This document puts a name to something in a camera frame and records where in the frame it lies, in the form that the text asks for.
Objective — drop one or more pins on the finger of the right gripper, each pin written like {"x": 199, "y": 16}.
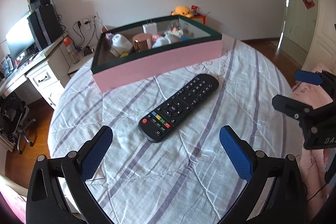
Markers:
{"x": 292, "y": 108}
{"x": 308, "y": 77}

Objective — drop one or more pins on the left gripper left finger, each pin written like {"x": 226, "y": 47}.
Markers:
{"x": 57, "y": 191}

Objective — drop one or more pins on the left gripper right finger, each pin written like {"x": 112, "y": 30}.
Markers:
{"x": 286, "y": 200}

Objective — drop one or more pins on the black remote control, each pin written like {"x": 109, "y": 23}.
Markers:
{"x": 160, "y": 122}

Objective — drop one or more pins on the white power adapter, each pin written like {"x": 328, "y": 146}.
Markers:
{"x": 150, "y": 28}

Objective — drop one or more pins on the rose gold round jar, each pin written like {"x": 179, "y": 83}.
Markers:
{"x": 142, "y": 42}

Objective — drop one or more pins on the yellow highlighter marker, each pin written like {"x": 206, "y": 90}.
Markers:
{"x": 124, "y": 55}

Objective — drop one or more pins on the glass door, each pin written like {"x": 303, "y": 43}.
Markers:
{"x": 298, "y": 28}

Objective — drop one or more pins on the black office chair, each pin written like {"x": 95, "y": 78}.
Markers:
{"x": 14, "y": 121}

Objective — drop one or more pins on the white striped tablecloth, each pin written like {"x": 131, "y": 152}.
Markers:
{"x": 188, "y": 177}

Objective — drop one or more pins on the red cartoon storage box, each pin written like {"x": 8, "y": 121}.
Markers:
{"x": 200, "y": 18}

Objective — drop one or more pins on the white desk with drawers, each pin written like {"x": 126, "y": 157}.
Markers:
{"x": 47, "y": 72}

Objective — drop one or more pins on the white block unicorn toy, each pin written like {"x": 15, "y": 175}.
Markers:
{"x": 176, "y": 32}

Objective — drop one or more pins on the yellow plush octopus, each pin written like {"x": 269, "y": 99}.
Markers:
{"x": 183, "y": 11}

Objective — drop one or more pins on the orange-lid water bottle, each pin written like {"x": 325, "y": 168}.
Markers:
{"x": 70, "y": 47}

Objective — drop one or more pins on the pink and green tray box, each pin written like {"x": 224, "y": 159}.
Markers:
{"x": 111, "y": 72}

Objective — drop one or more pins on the small pink block toy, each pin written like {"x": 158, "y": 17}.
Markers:
{"x": 155, "y": 37}

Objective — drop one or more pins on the black computer monitor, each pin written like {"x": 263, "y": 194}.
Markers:
{"x": 19, "y": 37}

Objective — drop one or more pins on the white ghost figurine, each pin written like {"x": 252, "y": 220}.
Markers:
{"x": 120, "y": 45}

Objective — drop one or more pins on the small pink milk carton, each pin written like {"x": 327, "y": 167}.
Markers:
{"x": 109, "y": 36}

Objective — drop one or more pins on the black computer tower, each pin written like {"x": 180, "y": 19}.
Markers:
{"x": 44, "y": 26}

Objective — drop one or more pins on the white wall power outlet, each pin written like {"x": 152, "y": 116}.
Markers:
{"x": 88, "y": 21}

